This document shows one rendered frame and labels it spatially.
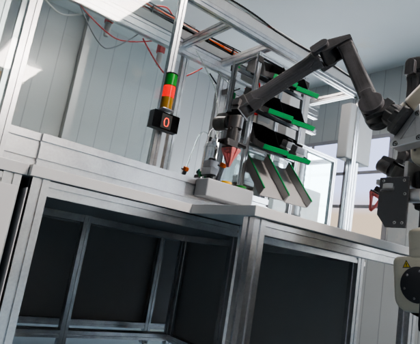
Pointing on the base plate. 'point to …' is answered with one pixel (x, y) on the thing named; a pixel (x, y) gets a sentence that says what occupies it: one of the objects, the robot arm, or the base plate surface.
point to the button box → (222, 192)
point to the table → (235, 213)
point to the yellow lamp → (166, 102)
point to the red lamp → (169, 91)
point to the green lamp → (171, 79)
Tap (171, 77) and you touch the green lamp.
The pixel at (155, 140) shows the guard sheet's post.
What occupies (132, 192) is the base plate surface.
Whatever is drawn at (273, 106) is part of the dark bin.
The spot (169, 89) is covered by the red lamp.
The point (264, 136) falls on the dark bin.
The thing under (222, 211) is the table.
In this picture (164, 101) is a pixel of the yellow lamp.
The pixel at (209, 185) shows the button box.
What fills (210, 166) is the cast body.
